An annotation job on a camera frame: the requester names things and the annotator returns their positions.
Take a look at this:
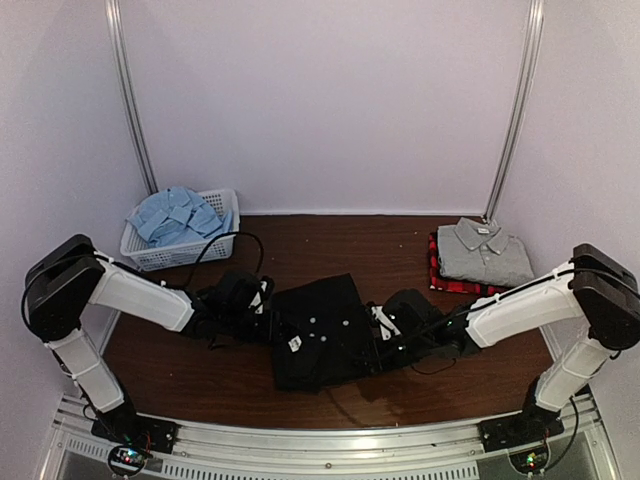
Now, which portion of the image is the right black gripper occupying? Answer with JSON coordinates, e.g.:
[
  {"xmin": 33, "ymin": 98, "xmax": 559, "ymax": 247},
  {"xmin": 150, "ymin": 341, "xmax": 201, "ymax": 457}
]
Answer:
[{"xmin": 351, "ymin": 331, "xmax": 434, "ymax": 376}]

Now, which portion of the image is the red black plaid shirt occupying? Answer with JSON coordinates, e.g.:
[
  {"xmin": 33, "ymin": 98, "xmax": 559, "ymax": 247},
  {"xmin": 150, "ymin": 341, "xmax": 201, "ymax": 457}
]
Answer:
[{"xmin": 427, "ymin": 232, "xmax": 507, "ymax": 297}]

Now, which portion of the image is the black long sleeve shirt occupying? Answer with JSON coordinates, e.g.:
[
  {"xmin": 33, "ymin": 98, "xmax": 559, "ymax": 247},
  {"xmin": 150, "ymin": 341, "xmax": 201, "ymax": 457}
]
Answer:
[{"xmin": 271, "ymin": 274, "xmax": 393, "ymax": 393}]

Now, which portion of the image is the grey button shirt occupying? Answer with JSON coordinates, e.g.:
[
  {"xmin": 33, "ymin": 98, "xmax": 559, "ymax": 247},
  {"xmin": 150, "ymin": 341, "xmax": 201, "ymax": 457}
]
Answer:
[{"xmin": 436, "ymin": 218, "xmax": 535, "ymax": 288}]

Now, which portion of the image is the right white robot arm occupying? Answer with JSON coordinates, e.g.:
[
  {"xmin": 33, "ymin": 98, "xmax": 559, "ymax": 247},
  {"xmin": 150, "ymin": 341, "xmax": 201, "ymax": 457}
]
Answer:
[{"xmin": 367, "ymin": 243, "xmax": 639, "ymax": 442}]

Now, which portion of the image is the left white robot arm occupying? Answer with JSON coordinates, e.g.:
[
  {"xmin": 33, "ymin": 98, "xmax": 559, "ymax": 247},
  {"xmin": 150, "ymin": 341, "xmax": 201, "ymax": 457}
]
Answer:
[{"xmin": 20, "ymin": 234, "xmax": 279, "ymax": 444}]

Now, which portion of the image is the light blue shirt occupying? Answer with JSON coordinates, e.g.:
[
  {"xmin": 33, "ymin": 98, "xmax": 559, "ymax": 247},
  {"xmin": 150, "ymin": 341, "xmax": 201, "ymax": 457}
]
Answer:
[{"xmin": 127, "ymin": 187, "xmax": 234, "ymax": 248}]

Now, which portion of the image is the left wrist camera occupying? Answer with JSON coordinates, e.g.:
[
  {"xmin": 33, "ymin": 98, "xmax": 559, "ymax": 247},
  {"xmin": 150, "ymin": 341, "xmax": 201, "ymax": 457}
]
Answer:
[{"xmin": 250, "ymin": 276, "xmax": 275, "ymax": 315}]

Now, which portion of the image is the left black camera cable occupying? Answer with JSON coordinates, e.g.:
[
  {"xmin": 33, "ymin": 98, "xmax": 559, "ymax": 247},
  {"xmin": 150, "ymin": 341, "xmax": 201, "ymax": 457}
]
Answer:
[{"xmin": 184, "ymin": 231, "xmax": 265, "ymax": 289}]

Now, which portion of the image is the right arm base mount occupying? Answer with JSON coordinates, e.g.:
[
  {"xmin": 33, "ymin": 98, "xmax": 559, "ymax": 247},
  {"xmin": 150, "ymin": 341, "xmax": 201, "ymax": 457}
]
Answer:
[{"xmin": 478, "ymin": 380, "xmax": 564, "ymax": 477}]

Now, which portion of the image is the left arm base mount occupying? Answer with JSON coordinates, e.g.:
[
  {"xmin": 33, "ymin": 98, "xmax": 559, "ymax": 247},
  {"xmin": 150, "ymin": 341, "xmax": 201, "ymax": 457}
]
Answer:
[{"xmin": 88, "ymin": 392, "xmax": 178, "ymax": 479}]

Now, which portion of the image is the left aluminium frame post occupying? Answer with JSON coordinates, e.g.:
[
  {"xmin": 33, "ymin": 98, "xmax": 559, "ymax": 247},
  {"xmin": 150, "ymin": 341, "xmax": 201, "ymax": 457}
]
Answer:
[{"xmin": 104, "ymin": 0, "xmax": 158, "ymax": 195}]

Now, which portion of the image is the aluminium frame post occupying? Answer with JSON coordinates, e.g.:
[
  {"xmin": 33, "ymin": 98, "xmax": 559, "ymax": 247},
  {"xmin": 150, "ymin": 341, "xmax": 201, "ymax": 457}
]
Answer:
[
  {"xmin": 104, "ymin": 0, "xmax": 158, "ymax": 195},
  {"xmin": 482, "ymin": 0, "xmax": 544, "ymax": 223}
]

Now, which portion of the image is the right aluminium frame post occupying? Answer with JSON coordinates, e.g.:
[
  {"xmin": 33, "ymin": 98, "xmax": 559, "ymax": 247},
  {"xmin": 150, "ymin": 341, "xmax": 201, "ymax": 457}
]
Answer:
[{"xmin": 482, "ymin": 0, "xmax": 544, "ymax": 223}]

